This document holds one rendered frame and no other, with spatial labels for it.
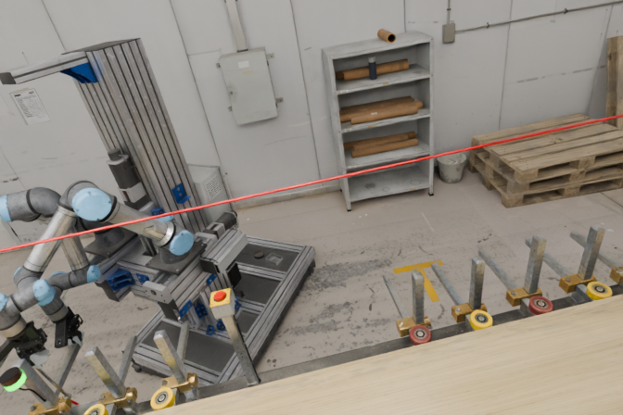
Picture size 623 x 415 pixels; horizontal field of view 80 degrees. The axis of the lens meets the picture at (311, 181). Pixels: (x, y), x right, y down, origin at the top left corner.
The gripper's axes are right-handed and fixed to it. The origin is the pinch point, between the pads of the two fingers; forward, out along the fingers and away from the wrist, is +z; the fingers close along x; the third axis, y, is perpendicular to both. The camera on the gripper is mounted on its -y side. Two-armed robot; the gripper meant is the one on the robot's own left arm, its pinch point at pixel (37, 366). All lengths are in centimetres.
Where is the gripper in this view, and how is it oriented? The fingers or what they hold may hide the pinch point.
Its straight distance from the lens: 194.3
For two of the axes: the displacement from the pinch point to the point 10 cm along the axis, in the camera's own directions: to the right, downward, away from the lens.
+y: 8.6, -3.6, 3.6
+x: -4.8, -3.7, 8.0
